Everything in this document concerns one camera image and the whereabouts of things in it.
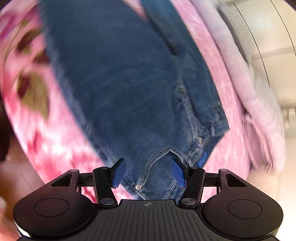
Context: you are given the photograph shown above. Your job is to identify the blue jeans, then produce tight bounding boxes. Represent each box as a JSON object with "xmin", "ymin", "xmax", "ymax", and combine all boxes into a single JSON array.
[{"xmin": 38, "ymin": 0, "xmax": 230, "ymax": 201}]

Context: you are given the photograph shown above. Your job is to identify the white wardrobe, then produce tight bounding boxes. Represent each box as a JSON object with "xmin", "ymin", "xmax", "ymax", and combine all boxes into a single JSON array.
[{"xmin": 220, "ymin": 0, "xmax": 296, "ymax": 139}]

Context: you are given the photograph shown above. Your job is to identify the pale ribbed quilt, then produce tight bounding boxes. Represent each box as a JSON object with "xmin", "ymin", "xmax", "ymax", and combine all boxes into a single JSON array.
[{"xmin": 192, "ymin": 0, "xmax": 287, "ymax": 172}]

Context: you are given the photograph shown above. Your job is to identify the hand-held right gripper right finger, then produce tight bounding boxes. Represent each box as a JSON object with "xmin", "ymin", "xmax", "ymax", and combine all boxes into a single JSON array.
[{"xmin": 171, "ymin": 158, "xmax": 247, "ymax": 208}]

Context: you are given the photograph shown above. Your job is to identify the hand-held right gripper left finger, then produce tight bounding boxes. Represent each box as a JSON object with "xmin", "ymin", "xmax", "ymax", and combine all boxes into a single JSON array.
[{"xmin": 51, "ymin": 159, "xmax": 126, "ymax": 207}]

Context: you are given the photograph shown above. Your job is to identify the pink rose blanket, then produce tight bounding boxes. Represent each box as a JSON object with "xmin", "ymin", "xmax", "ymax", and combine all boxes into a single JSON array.
[{"xmin": 0, "ymin": 0, "xmax": 252, "ymax": 209}]

